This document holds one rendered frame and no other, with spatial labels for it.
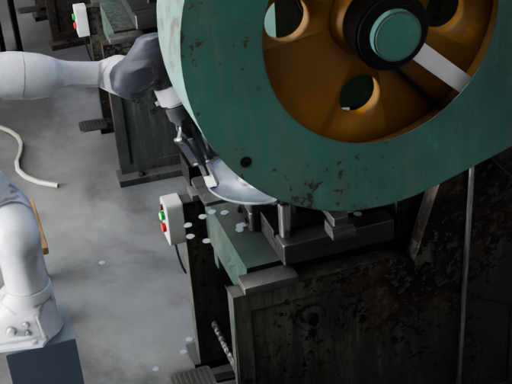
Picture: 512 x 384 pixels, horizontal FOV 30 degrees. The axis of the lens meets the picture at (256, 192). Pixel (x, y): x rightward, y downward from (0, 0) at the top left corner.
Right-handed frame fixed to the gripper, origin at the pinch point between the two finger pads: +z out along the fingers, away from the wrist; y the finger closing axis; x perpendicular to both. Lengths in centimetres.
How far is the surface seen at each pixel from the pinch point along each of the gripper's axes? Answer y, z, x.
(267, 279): 14.8, 23.8, 14.9
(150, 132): -121, 28, -109
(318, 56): 19, -30, 51
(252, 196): 1.3, 7.6, 10.7
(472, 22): -5, -22, 75
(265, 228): -1.3, 18.2, 8.9
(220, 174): -6.7, 3.5, -1.5
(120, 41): -115, -14, -100
